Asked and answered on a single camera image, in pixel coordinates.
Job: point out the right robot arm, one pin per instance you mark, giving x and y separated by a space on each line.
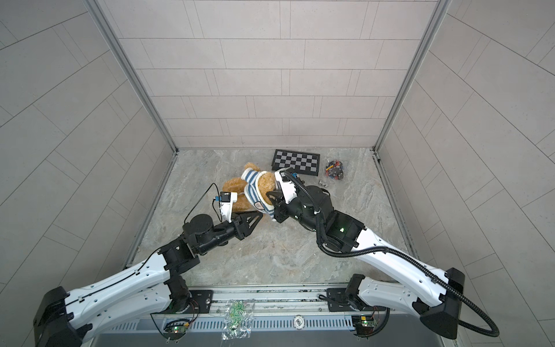
343 236

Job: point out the small metal object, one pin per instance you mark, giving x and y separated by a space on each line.
322 183

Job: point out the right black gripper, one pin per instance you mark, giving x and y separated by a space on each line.
281 207

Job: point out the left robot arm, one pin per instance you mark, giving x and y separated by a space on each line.
53 325

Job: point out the right circuit board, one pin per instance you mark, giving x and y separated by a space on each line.
364 326

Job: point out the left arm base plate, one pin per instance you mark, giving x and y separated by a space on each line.
198 302

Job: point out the round white sticker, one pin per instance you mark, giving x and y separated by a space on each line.
299 322

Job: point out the clear bag with green parts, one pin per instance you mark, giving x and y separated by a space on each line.
238 319

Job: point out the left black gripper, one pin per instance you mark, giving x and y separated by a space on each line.
241 232

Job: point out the bag of colourful small parts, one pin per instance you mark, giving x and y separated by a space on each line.
334 170

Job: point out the brown teddy bear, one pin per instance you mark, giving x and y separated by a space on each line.
237 185

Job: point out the circuit board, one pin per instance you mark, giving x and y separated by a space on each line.
177 329
364 326

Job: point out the blue white striped sweater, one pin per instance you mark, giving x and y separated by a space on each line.
258 184

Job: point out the aluminium mounting rail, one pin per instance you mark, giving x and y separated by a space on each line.
269 299

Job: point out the left circuit board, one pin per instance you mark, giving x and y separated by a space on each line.
177 329

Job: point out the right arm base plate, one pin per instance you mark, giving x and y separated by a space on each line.
337 301

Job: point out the black white chessboard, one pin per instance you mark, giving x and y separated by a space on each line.
300 162

